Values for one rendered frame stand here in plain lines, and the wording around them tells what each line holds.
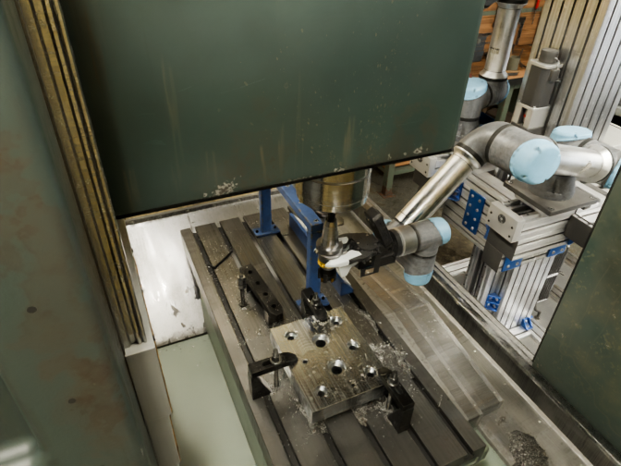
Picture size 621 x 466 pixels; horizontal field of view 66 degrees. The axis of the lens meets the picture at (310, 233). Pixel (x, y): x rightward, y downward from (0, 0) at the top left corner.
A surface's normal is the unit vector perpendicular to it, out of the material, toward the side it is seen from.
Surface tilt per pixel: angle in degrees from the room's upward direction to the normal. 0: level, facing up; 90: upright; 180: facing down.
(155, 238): 25
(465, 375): 8
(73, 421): 90
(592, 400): 90
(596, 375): 90
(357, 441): 0
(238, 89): 90
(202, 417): 0
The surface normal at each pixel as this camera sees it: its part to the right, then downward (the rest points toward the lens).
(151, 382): 0.41, 0.54
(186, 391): 0.03, -0.81
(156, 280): 0.18, -0.51
